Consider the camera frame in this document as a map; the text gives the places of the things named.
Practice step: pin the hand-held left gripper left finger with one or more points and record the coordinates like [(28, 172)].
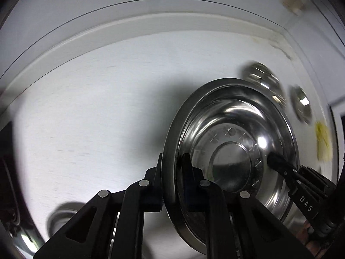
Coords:
[(151, 193)]

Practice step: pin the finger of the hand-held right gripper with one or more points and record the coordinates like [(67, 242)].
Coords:
[(279, 163)]

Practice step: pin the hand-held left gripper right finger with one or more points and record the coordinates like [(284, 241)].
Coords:
[(193, 179)]

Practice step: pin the large stainless steel plate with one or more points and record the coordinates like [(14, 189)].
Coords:
[(237, 140)]

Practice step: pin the yellow sponge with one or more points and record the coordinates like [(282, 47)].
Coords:
[(323, 140)]

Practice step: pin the small stainless steel bowl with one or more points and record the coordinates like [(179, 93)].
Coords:
[(302, 104), (262, 82)]

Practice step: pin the blurred steel dish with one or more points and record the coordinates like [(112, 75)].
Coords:
[(58, 221)]

